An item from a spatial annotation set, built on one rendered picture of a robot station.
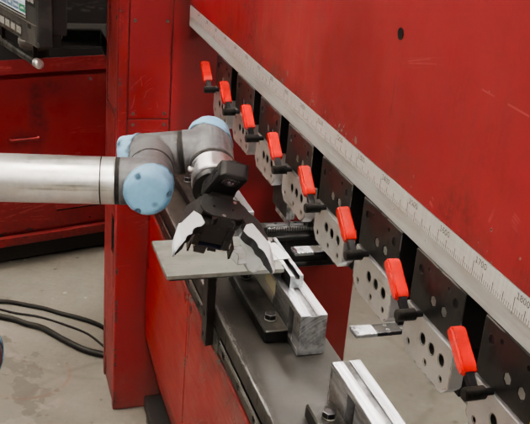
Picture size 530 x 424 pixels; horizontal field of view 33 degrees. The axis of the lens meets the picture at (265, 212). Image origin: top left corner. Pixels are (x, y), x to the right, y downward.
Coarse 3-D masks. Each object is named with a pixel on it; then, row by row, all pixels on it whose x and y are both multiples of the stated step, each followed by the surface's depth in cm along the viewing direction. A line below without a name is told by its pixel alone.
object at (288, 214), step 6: (276, 186) 204; (276, 192) 204; (276, 198) 204; (282, 198) 200; (276, 204) 205; (282, 204) 201; (276, 210) 208; (282, 210) 201; (288, 210) 198; (282, 216) 204; (288, 216) 199; (288, 222) 200
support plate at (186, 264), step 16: (160, 256) 200; (176, 256) 200; (192, 256) 201; (208, 256) 202; (224, 256) 202; (176, 272) 193; (192, 272) 194; (208, 272) 194; (224, 272) 195; (240, 272) 196; (256, 272) 197
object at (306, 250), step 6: (294, 246) 209; (300, 246) 209; (306, 246) 209; (312, 246) 209; (318, 246) 210; (294, 252) 206; (300, 252) 206; (306, 252) 206; (312, 252) 207; (318, 252) 207; (324, 252) 208
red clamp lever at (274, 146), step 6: (270, 132) 185; (276, 132) 186; (270, 138) 184; (276, 138) 185; (270, 144) 184; (276, 144) 184; (270, 150) 184; (276, 150) 183; (276, 156) 183; (282, 156) 184; (276, 162) 182; (276, 168) 181; (282, 168) 182; (288, 168) 182
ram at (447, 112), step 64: (192, 0) 262; (256, 0) 202; (320, 0) 165; (384, 0) 139; (448, 0) 120; (512, 0) 106; (320, 64) 166; (384, 64) 140; (448, 64) 121; (512, 64) 106; (384, 128) 141; (448, 128) 122; (512, 128) 107; (448, 192) 122; (512, 192) 108; (448, 256) 123; (512, 256) 108; (512, 320) 109
